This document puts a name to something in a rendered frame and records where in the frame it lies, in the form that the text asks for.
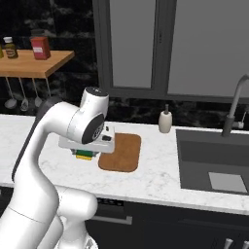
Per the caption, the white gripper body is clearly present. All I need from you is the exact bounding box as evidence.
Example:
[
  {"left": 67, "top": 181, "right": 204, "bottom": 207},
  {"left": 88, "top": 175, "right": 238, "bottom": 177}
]
[{"left": 57, "top": 135, "right": 116, "bottom": 155}]

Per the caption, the green and yellow sponge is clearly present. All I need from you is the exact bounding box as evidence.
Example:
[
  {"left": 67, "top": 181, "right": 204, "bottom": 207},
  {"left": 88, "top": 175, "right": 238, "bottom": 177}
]
[{"left": 75, "top": 149, "right": 94, "bottom": 161}]

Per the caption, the brown wooden cutting board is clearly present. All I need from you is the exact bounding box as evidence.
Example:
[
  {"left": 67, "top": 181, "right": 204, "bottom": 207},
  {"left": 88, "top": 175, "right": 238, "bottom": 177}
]
[{"left": 97, "top": 131, "right": 143, "bottom": 174}]

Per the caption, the hanging metal slotted spoon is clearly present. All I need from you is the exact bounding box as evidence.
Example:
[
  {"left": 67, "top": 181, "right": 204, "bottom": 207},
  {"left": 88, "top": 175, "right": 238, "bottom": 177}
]
[{"left": 18, "top": 77, "right": 30, "bottom": 113}]

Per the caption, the hanging metal utensil rod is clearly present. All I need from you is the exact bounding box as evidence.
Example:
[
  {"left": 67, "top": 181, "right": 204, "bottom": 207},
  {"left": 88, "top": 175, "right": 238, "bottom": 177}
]
[{"left": 45, "top": 77, "right": 53, "bottom": 98}]

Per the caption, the cream soap dispenser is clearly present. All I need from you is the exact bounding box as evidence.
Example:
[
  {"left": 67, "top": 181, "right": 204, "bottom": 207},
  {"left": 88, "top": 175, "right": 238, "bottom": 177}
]
[{"left": 158, "top": 103, "right": 173, "bottom": 134}]

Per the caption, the black dishwasher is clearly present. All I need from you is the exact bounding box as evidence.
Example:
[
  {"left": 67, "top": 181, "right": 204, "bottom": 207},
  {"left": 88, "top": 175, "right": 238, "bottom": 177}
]
[{"left": 85, "top": 196, "right": 144, "bottom": 249}]

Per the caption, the hanging metal ladle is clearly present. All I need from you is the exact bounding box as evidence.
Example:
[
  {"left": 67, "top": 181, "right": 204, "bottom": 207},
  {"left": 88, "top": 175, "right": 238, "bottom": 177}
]
[{"left": 3, "top": 76, "right": 18, "bottom": 110}]

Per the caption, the red canister with label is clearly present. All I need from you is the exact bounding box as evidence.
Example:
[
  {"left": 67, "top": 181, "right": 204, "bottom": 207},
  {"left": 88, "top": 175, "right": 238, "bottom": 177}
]
[{"left": 29, "top": 28, "right": 52, "bottom": 61}]

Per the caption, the dark grey sink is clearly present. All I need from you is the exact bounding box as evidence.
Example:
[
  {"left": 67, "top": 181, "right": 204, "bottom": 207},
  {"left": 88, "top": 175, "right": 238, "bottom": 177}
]
[{"left": 175, "top": 128, "right": 249, "bottom": 196}]

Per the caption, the olive bottle with white cap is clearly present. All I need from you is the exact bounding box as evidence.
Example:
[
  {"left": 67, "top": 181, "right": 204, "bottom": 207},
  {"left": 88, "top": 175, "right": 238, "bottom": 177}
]
[{"left": 2, "top": 36, "right": 19, "bottom": 60}]

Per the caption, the dark cupboard door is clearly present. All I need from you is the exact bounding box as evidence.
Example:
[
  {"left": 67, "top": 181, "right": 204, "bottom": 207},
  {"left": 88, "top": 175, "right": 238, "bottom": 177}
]
[{"left": 141, "top": 203, "right": 249, "bottom": 249}]

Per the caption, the grey tap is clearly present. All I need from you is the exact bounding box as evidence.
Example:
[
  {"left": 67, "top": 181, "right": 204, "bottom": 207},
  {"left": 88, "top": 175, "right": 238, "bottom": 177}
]
[{"left": 221, "top": 73, "right": 249, "bottom": 138}]

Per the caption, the grey framed window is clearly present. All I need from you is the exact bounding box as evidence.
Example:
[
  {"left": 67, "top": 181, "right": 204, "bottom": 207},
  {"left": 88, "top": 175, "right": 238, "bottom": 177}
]
[{"left": 91, "top": 0, "right": 249, "bottom": 105}]

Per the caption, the grey dishwasher handle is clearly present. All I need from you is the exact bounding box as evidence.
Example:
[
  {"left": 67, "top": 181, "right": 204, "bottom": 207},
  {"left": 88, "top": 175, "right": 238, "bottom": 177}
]
[{"left": 89, "top": 214, "right": 133, "bottom": 227}]

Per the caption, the wooden wall shelf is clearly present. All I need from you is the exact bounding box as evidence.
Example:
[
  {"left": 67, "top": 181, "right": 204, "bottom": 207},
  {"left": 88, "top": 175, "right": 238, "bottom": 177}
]
[{"left": 0, "top": 49, "right": 76, "bottom": 80}]

